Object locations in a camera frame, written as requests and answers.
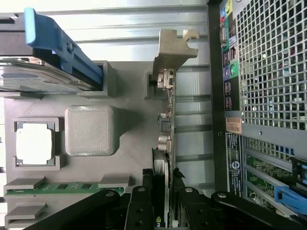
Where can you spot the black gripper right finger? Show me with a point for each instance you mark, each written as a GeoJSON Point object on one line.
{"type": "Point", "coordinates": [189, 210]}

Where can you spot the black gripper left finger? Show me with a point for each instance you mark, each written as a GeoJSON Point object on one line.
{"type": "Point", "coordinates": [140, 208]}

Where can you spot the grey printed parts rack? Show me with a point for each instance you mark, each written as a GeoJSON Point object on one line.
{"type": "Point", "coordinates": [134, 148]}

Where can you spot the green loose RAM stick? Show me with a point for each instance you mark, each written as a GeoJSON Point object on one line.
{"type": "Point", "coordinates": [60, 188]}

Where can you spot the blue case latch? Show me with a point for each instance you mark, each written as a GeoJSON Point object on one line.
{"type": "Point", "coordinates": [285, 198]}

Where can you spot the black open PC case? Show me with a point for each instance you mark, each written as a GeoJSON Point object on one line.
{"type": "Point", "coordinates": [216, 95]}

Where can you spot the silver CPU chip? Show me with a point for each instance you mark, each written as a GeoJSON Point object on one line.
{"type": "Point", "coordinates": [34, 143]}

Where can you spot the hard disk in blue caddy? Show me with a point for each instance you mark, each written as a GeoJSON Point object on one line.
{"type": "Point", "coordinates": [79, 62]}

